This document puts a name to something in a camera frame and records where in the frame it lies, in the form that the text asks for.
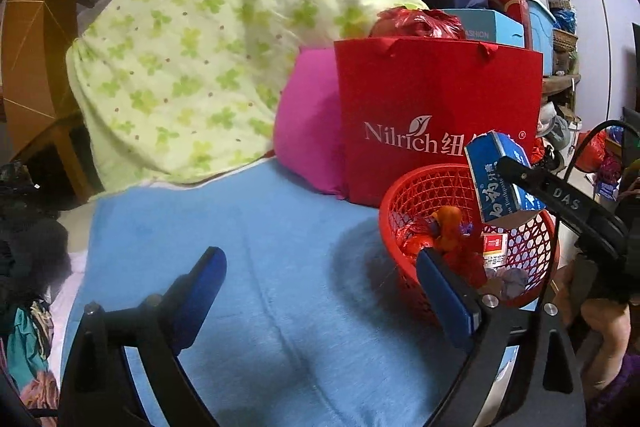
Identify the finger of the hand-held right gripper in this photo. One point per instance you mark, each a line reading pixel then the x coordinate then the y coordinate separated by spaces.
pixel 545 192

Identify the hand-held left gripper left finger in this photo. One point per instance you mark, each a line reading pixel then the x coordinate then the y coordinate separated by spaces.
pixel 202 292

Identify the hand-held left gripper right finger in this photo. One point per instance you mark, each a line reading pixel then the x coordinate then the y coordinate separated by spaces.
pixel 447 302

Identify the red mesh bag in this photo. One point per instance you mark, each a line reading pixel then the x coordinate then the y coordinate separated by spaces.
pixel 465 267

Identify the blue toothpaste box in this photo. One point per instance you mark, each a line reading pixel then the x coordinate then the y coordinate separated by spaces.
pixel 495 192

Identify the grey paper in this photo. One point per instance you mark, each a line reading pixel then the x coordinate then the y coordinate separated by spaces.
pixel 510 279

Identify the red white small box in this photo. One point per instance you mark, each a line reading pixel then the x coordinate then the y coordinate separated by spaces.
pixel 495 252

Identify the orange plastic wrapper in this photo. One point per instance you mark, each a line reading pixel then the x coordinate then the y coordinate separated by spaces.
pixel 447 227

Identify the red plastic basket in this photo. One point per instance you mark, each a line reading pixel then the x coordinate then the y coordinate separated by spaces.
pixel 425 187

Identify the person's right hand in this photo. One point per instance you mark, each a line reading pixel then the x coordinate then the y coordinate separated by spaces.
pixel 605 327

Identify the light blue blanket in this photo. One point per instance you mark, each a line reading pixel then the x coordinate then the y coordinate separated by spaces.
pixel 275 282

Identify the wooden shelf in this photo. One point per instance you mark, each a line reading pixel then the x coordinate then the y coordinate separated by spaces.
pixel 560 83

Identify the white bed sheet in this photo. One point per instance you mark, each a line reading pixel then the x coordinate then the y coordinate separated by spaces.
pixel 70 287

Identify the red paper bag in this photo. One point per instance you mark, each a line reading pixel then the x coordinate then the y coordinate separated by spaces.
pixel 425 97

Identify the small wicker basket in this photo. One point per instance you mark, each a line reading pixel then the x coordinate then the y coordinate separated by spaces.
pixel 565 39

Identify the light blue storage bin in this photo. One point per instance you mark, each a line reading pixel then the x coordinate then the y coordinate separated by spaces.
pixel 542 32

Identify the olive patterned cloth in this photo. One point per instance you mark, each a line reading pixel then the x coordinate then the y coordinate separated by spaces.
pixel 42 314

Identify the light blue cardboard box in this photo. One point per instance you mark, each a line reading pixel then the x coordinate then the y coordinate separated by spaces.
pixel 495 27

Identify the black fluffy cloth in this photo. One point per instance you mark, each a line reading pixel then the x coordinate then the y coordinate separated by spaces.
pixel 30 247

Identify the teal cloth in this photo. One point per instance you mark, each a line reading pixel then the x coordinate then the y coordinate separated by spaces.
pixel 25 347

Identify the orange pink cloth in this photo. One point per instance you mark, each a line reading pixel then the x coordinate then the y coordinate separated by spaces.
pixel 40 392

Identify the pink pillow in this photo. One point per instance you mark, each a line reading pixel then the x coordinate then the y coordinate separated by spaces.
pixel 310 122

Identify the red plastic bag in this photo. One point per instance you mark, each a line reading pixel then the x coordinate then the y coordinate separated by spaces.
pixel 415 23

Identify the wooden cabinet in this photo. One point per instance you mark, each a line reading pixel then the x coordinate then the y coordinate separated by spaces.
pixel 30 57

